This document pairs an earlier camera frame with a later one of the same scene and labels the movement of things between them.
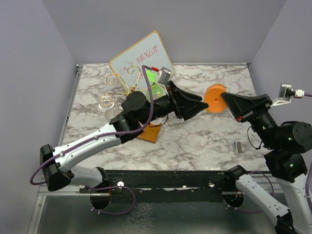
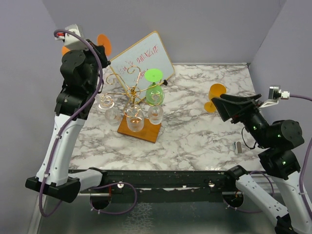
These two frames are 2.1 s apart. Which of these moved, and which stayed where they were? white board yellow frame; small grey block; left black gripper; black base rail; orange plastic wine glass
Moved: orange plastic wine glass; left black gripper
Stayed: black base rail; white board yellow frame; small grey block
